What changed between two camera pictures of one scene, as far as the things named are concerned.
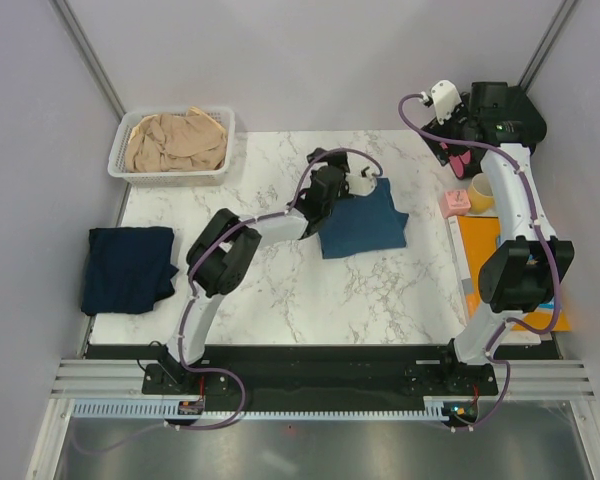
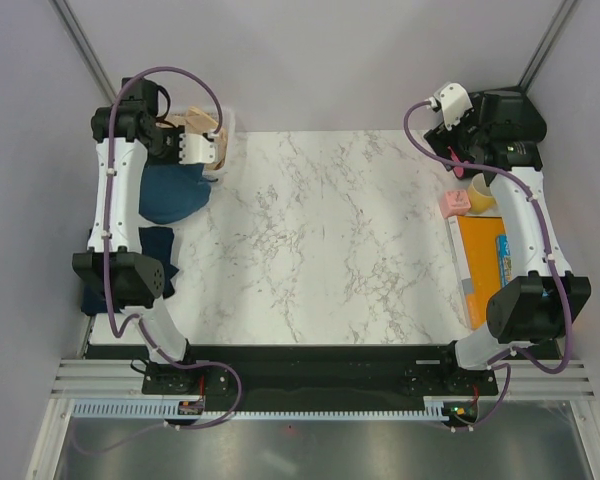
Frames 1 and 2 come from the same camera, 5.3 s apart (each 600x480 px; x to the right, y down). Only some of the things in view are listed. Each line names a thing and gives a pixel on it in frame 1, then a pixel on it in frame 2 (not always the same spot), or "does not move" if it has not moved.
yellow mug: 481,193 does not move
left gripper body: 340,161 → 165,150
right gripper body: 456,126 does not move
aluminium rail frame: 554,382 does not move
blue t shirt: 358,224 → 170,192
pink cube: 455,203 does not move
